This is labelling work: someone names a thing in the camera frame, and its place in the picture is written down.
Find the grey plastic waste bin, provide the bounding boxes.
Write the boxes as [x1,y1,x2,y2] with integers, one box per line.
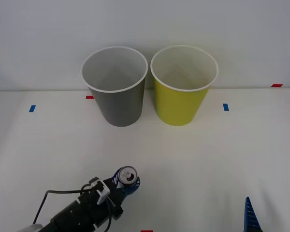
[81,46,149,128]

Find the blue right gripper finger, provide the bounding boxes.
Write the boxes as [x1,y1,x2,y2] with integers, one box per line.
[243,196,263,232]

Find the yellow-green plastic waste bin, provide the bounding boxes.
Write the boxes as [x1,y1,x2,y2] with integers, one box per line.
[150,44,219,127]

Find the blue and silver drink can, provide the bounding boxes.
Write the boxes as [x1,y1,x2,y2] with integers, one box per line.
[113,165,139,189]

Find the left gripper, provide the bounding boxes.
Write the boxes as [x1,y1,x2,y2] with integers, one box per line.
[80,172,141,227]

